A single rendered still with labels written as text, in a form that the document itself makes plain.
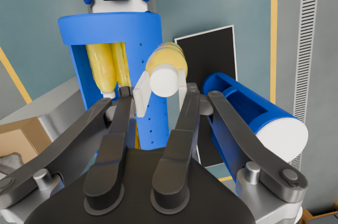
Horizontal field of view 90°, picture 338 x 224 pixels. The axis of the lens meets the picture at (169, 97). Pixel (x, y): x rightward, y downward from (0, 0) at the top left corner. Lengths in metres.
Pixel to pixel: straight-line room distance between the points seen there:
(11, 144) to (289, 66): 2.23
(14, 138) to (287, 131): 1.12
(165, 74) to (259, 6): 1.75
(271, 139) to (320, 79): 1.65
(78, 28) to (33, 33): 1.50
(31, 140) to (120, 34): 0.57
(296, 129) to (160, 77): 0.84
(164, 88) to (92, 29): 0.27
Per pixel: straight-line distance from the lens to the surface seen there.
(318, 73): 2.46
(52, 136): 0.91
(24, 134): 0.82
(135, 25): 0.45
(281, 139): 0.98
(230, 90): 1.23
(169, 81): 0.22
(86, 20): 0.45
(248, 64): 1.94
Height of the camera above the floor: 1.66
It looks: 68 degrees down
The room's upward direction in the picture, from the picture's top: 167 degrees clockwise
